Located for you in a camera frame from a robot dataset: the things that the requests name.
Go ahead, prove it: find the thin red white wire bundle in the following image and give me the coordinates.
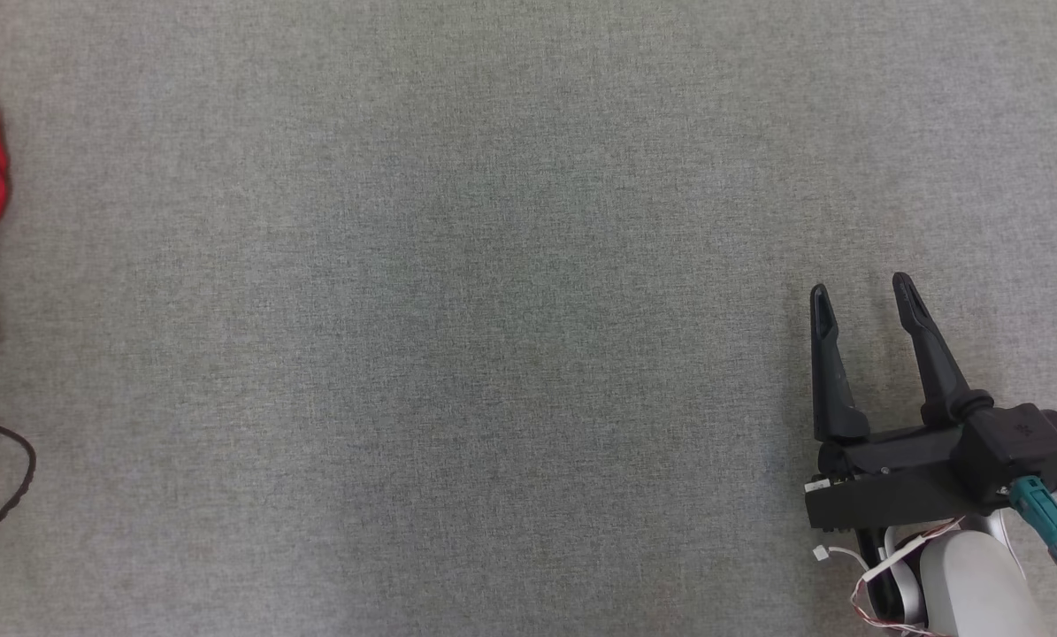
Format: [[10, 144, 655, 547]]
[[813, 516, 967, 637]]

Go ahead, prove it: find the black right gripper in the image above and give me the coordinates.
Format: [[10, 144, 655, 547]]
[[804, 272, 1008, 533]]

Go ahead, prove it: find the teal cable connector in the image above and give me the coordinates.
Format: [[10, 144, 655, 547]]
[[1008, 475, 1057, 572]]

